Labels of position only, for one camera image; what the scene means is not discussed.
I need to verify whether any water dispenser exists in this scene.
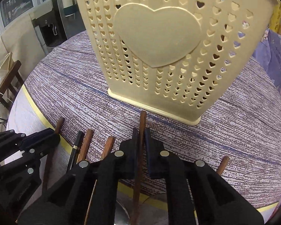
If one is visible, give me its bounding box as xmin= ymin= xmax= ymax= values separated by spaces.
xmin=30 ymin=0 xmax=69 ymax=50

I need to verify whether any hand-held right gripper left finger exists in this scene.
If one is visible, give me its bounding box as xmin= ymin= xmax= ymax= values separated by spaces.
xmin=15 ymin=128 xmax=139 ymax=225

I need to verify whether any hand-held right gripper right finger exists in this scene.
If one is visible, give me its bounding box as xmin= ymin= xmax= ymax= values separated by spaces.
xmin=144 ymin=128 xmax=265 ymax=225

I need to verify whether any beige fabric cover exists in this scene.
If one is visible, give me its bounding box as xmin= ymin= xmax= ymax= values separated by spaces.
xmin=0 ymin=13 xmax=47 ymax=81

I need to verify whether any purple floral cloth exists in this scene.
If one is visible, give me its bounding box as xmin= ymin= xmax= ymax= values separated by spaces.
xmin=251 ymin=27 xmax=281 ymax=113

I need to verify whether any dark blue cup holder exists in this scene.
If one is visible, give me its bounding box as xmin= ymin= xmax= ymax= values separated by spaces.
xmin=63 ymin=4 xmax=78 ymax=19

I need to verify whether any purple striped tablecloth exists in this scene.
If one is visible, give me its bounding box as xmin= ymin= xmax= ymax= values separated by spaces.
xmin=23 ymin=29 xmax=281 ymax=215

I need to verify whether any black chopstick with gold band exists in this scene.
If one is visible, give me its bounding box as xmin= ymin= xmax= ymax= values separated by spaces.
xmin=67 ymin=131 xmax=85 ymax=173

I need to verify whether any brown wooden chopstick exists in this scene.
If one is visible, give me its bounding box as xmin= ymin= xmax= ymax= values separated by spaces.
xmin=42 ymin=116 xmax=65 ymax=193
xmin=131 ymin=111 xmax=147 ymax=225
xmin=84 ymin=136 xmax=116 ymax=225
xmin=216 ymin=156 xmax=230 ymax=175
xmin=78 ymin=129 xmax=94 ymax=163

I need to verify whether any window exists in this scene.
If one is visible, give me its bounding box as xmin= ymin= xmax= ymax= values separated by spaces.
xmin=0 ymin=0 xmax=41 ymax=27

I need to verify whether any beige heart-pattern utensil holder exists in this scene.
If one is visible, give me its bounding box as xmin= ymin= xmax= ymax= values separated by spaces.
xmin=72 ymin=0 xmax=281 ymax=126

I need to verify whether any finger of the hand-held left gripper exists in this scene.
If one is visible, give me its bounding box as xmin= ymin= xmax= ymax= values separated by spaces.
xmin=0 ymin=133 xmax=61 ymax=216
xmin=0 ymin=128 xmax=55 ymax=147

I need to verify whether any wooden chair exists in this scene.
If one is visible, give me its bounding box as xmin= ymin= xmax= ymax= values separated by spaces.
xmin=0 ymin=60 xmax=26 ymax=112

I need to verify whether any yellow patterned roll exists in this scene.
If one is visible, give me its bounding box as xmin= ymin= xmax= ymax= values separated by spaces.
xmin=268 ymin=2 xmax=281 ymax=32

